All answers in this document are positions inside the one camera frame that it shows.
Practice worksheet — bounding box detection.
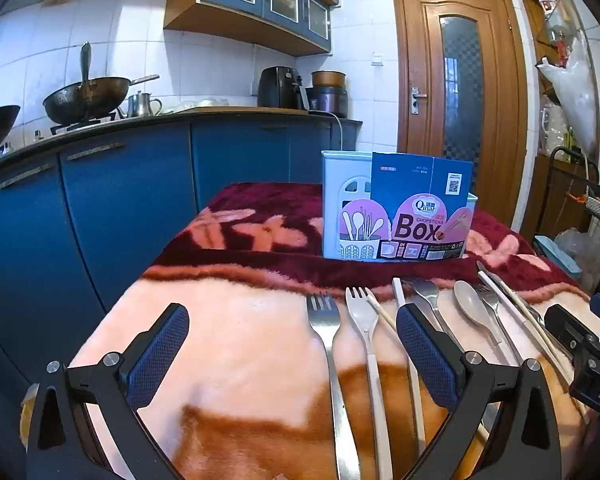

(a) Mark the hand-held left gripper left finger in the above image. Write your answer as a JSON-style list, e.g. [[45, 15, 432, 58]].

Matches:
[[25, 302, 191, 480]]

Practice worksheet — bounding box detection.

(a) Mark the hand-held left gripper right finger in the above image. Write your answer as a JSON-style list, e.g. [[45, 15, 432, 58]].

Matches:
[[396, 304, 563, 480]]

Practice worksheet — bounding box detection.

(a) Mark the large steel fork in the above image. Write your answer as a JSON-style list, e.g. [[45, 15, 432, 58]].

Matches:
[[306, 291, 362, 480], [401, 277, 463, 351]]

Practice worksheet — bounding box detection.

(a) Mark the white plastic fork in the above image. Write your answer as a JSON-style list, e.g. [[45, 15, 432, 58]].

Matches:
[[345, 286, 395, 480]]

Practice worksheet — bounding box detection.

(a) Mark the light blue utensil holder box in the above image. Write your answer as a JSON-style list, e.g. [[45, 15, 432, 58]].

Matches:
[[321, 150, 479, 262]]

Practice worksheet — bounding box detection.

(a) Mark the clear plastic bag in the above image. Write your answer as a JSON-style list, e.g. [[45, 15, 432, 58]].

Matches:
[[554, 227, 600, 288]]

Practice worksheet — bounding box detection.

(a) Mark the light blue lidded container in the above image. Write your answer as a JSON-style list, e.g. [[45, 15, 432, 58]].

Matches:
[[533, 235, 582, 277]]

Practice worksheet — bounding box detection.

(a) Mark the beige plastic spoon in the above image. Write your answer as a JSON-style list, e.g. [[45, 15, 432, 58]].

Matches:
[[453, 280, 503, 346]]

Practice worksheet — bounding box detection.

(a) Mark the red and pink fleece blanket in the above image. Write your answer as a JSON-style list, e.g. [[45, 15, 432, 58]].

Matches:
[[70, 181, 600, 480]]

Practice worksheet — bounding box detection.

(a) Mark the small steel fork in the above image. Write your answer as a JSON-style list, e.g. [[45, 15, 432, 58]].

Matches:
[[472, 284, 523, 366]]

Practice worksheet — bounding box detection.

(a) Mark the blue kitchen base cabinet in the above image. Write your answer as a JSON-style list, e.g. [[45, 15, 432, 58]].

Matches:
[[0, 111, 364, 366]]

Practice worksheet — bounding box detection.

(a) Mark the white plastic bag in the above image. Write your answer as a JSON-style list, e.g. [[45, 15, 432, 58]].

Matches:
[[536, 35, 600, 161]]

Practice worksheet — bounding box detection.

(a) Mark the gas stove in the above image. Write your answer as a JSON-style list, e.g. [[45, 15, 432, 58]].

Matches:
[[50, 114, 120, 136]]

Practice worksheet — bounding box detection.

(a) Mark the steel kettle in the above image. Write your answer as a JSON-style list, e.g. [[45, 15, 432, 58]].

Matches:
[[126, 91, 164, 119]]

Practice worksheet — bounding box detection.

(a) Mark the brown rice cooker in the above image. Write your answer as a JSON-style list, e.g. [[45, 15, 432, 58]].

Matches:
[[307, 71, 350, 117]]

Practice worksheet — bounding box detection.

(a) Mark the wooden shelf unit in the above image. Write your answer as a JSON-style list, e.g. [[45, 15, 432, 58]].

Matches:
[[520, 0, 600, 241]]

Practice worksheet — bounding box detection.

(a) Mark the black air fryer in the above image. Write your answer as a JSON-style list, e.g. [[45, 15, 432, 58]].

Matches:
[[257, 66, 306, 110]]

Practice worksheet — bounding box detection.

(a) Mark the metal ladle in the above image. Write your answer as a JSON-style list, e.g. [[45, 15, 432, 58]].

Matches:
[[79, 41, 95, 106]]

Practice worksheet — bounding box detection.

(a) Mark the wooden door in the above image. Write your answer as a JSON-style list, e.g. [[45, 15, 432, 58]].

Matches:
[[391, 0, 529, 231]]

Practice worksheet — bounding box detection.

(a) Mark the black wire cart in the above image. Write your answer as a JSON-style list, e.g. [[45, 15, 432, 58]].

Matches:
[[532, 146, 600, 291]]

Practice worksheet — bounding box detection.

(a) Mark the white power cable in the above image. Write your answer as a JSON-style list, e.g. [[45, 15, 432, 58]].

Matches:
[[307, 109, 344, 152]]

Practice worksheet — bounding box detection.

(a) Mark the black wok with long handle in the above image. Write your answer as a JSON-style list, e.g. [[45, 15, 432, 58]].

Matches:
[[42, 74, 160, 126]]

